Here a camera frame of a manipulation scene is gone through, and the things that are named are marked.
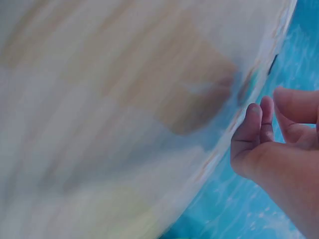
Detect person's right hand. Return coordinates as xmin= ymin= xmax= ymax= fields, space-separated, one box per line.
xmin=230 ymin=86 xmax=319 ymax=239

